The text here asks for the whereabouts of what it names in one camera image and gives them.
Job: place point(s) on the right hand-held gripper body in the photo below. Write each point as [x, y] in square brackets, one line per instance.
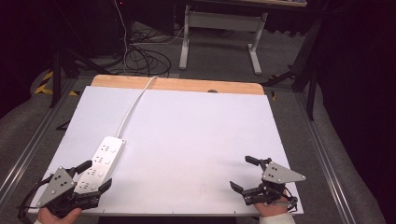
[280, 174]

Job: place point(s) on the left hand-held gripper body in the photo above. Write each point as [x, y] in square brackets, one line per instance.
[57, 186]

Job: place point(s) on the white power strip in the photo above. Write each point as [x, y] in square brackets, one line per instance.
[99, 164]

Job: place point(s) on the person's left hand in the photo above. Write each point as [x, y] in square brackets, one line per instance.
[56, 218]

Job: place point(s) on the person's right hand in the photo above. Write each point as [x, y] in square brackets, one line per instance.
[272, 209]

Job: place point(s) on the white table board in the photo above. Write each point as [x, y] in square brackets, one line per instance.
[193, 140]

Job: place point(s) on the yellow black floor tape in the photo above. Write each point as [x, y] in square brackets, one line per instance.
[43, 87]

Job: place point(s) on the black metal stand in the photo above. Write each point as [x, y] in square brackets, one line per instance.
[56, 62]
[306, 71]

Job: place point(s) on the aluminium floor rail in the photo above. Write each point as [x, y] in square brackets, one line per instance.
[29, 146]
[325, 155]

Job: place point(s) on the white metal desk frame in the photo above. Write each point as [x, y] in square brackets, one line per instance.
[222, 20]

